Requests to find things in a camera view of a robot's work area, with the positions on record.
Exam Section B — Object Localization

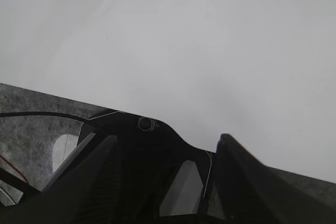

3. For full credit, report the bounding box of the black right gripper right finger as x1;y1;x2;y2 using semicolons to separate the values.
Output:
215;134;335;223

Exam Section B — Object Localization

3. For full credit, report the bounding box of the black floor cable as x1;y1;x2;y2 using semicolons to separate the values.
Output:
0;112;111;135

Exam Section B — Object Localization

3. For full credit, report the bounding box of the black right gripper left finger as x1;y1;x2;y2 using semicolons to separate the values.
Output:
1;136;122;223

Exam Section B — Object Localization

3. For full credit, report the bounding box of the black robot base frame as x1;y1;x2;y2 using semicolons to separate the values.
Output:
39;108;218;219

